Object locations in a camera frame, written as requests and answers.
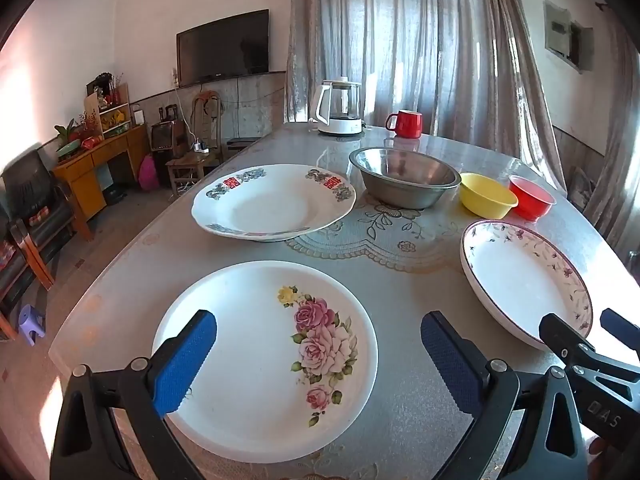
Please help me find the purple plastic stool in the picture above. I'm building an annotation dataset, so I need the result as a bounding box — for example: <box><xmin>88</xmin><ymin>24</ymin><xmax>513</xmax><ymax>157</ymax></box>
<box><xmin>17</xmin><ymin>304</ymin><xmax>47</xmax><ymax>346</ymax></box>

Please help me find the wooden shelf with ornaments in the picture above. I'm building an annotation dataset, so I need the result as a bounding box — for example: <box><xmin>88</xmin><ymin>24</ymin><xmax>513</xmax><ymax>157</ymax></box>
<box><xmin>84</xmin><ymin>72</ymin><xmax>132</xmax><ymax>138</ymax></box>

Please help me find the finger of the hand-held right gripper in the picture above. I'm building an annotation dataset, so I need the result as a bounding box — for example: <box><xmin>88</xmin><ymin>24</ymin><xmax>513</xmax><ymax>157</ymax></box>
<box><xmin>539</xmin><ymin>312</ymin><xmax>640</xmax><ymax>387</ymax></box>
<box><xmin>600</xmin><ymin>308</ymin><xmax>640</xmax><ymax>361</ymax></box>

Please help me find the white plate floral purple rim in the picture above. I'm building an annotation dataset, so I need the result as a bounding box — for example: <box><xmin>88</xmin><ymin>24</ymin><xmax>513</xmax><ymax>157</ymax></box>
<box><xmin>460</xmin><ymin>219</ymin><xmax>594</xmax><ymax>351</ymax></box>

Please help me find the stainless steel bowl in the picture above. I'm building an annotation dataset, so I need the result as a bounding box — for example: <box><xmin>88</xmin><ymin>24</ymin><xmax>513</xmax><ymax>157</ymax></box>
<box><xmin>348</xmin><ymin>147</ymin><xmax>462</xmax><ymax>209</ymax></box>

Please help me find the red plastic bowl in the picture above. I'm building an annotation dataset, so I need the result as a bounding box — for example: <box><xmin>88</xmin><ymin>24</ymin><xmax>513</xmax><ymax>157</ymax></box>
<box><xmin>508</xmin><ymin>175</ymin><xmax>557</xmax><ymax>222</ymax></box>

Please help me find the white plate pink rose print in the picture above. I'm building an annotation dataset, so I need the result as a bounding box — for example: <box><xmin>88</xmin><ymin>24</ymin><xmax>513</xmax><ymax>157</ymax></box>
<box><xmin>151</xmin><ymin>260</ymin><xmax>378</xmax><ymax>463</ymax></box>

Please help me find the white glass electric kettle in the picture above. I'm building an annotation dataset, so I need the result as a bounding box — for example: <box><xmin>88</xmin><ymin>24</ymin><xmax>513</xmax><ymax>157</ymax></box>
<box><xmin>307</xmin><ymin>76</ymin><xmax>364</xmax><ymax>137</ymax></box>

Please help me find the yellow plastic bowl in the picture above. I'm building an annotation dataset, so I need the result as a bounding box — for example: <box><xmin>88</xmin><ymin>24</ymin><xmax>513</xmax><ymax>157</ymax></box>
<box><xmin>459</xmin><ymin>172</ymin><xmax>519</xmax><ymax>219</ymax></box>

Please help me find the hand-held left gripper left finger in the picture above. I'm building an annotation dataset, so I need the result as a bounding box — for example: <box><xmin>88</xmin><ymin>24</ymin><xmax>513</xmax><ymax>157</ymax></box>
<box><xmin>50</xmin><ymin>309</ymin><xmax>218</xmax><ymax>480</ymax></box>

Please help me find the orange wooden desk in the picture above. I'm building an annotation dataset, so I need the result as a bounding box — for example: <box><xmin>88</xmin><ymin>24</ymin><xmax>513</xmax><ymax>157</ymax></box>
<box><xmin>52</xmin><ymin>124</ymin><xmax>151</xmax><ymax>241</ymax></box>

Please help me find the pink bag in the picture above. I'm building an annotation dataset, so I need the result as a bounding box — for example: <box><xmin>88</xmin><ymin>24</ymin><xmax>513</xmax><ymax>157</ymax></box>
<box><xmin>138</xmin><ymin>154</ymin><xmax>159</xmax><ymax>191</ymax></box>

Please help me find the red mug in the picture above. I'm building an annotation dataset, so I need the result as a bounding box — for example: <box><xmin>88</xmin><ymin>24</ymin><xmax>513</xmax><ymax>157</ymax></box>
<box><xmin>385</xmin><ymin>109</ymin><xmax>423</xmax><ymax>138</ymax></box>

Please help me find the potted green plant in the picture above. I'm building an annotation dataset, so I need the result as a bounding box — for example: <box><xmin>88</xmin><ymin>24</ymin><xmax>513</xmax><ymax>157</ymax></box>
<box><xmin>54</xmin><ymin>119</ymin><xmax>83</xmax><ymax>158</ymax></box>

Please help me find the grey sheer curtain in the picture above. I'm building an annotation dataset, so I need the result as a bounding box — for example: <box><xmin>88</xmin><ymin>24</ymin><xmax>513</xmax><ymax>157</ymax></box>
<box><xmin>285</xmin><ymin>0</ymin><xmax>568</xmax><ymax>193</ymax></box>
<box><xmin>582</xmin><ymin>15</ymin><xmax>640</xmax><ymax>261</ymax></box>

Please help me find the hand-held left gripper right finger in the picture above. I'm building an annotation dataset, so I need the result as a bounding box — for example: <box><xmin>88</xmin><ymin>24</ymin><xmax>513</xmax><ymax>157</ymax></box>
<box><xmin>420</xmin><ymin>310</ymin><xmax>594</xmax><ymax>480</ymax></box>

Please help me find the white plate red blue print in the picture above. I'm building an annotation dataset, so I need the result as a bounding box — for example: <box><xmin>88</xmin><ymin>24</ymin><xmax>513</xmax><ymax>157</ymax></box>
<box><xmin>191</xmin><ymin>163</ymin><xmax>357</xmax><ymax>242</ymax></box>

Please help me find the wooden chair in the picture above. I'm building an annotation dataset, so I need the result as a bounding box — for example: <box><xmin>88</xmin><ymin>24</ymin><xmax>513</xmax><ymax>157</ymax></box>
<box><xmin>166</xmin><ymin>91</ymin><xmax>223</xmax><ymax>198</ymax></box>

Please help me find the grey wall electrical box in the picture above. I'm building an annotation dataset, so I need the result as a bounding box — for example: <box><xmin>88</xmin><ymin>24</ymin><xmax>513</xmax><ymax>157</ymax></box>
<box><xmin>543</xmin><ymin>0</ymin><xmax>572</xmax><ymax>58</ymax></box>

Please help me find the black flat television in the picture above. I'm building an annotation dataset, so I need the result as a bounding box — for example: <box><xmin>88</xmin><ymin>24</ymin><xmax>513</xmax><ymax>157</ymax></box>
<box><xmin>176</xmin><ymin>9</ymin><xmax>271</xmax><ymax>88</ymax></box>

